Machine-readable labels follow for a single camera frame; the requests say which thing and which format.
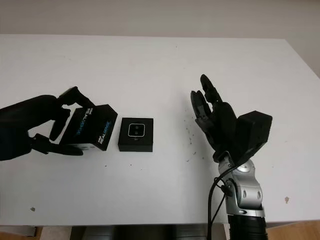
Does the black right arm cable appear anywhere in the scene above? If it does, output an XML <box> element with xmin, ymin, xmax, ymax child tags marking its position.
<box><xmin>206</xmin><ymin>164</ymin><xmax>236</xmax><ymax>240</ymax></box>

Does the small silver depth camera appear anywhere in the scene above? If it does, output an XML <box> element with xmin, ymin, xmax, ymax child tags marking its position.
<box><xmin>127</xmin><ymin>122</ymin><xmax>147</xmax><ymax>139</ymax></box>

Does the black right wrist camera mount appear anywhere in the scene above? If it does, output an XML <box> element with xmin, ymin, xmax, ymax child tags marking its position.
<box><xmin>234</xmin><ymin>110</ymin><xmax>273</xmax><ymax>165</ymax></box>

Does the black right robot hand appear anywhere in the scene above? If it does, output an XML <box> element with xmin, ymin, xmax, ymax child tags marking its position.
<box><xmin>190</xmin><ymin>73</ymin><xmax>240</xmax><ymax>163</ymax></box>

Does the black RealSense box lid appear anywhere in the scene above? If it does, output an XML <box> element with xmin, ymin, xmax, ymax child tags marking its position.
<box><xmin>59</xmin><ymin>103</ymin><xmax>119</xmax><ymax>153</ymax></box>

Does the dark grey robot torso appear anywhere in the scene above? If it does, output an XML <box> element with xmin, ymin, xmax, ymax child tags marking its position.
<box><xmin>71</xmin><ymin>225</ymin><xmax>211</xmax><ymax>240</ymax></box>

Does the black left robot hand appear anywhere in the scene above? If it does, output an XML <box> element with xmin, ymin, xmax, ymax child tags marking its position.
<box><xmin>0</xmin><ymin>86</ymin><xmax>93</xmax><ymax>163</ymax></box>

